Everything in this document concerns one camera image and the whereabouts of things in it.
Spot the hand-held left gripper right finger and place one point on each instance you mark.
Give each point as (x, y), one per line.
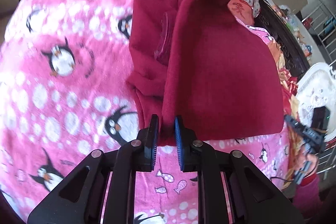
(179, 142)

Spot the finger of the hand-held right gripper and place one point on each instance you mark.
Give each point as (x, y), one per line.
(304, 170)
(294, 124)

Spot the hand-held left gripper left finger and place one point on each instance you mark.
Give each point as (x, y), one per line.
(154, 138)

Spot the dark red knitted sweater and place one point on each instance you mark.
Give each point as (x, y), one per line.
(223, 69)

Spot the person's right forearm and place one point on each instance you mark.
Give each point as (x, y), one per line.
(307, 200)

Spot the orange cream red towel blanket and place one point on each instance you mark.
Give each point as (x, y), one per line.
(287, 82)

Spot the pink penguin print blanket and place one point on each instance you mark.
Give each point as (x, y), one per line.
(65, 95)

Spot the pile of small table items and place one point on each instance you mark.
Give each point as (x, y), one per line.
(294, 22)

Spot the metal rack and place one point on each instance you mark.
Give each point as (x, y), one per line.
(319, 1)

